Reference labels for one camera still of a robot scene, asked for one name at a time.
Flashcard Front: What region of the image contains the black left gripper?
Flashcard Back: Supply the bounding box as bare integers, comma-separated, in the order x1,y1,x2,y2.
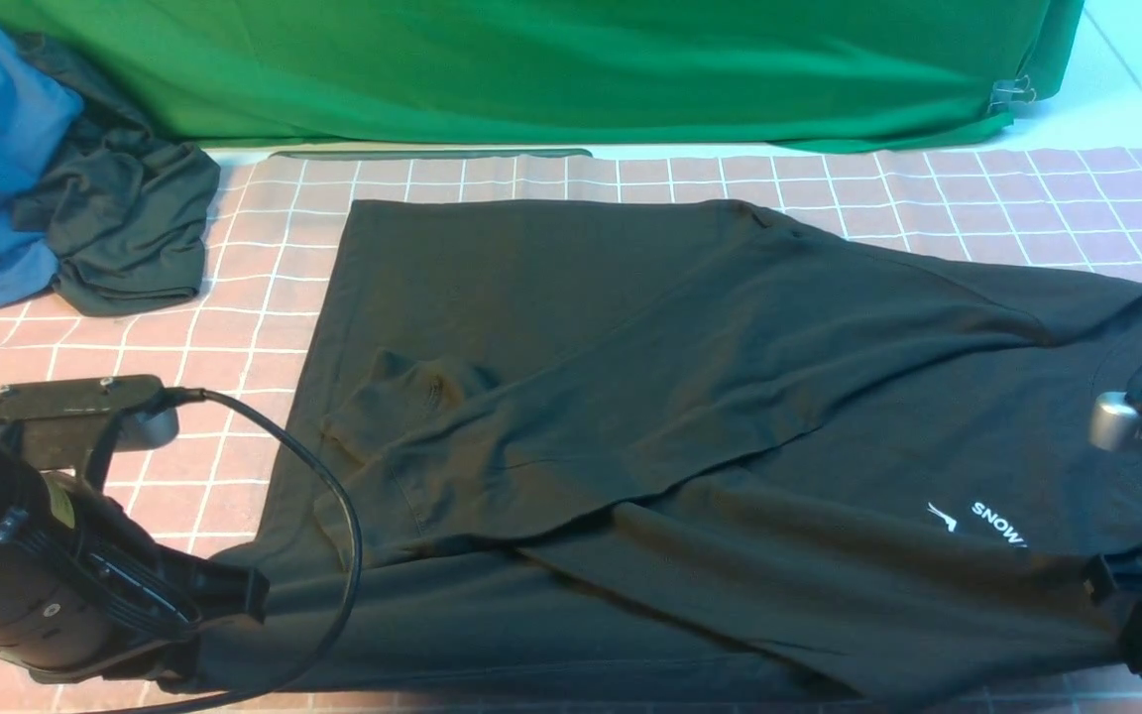
0,467,271,685

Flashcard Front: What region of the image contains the dark gray long-sleeve shirt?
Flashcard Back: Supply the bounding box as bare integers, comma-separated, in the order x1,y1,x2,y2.
160,198,1142,707

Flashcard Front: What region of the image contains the pink checkered tablecloth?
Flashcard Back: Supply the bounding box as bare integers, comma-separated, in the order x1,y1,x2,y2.
0,149,1142,713

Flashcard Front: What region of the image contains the dark green crumpled garment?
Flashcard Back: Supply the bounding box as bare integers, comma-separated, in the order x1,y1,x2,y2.
13,33,222,316

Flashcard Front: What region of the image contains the metal binder clip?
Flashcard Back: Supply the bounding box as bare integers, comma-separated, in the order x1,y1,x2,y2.
987,75,1038,114

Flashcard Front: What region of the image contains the green backdrop cloth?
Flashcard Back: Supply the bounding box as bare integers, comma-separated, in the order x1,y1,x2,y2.
0,1,1084,154

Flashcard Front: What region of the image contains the black camera cable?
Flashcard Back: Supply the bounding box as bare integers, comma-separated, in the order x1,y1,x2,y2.
85,387,364,714

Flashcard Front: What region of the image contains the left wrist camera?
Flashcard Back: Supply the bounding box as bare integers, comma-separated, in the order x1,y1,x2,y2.
0,375,178,473

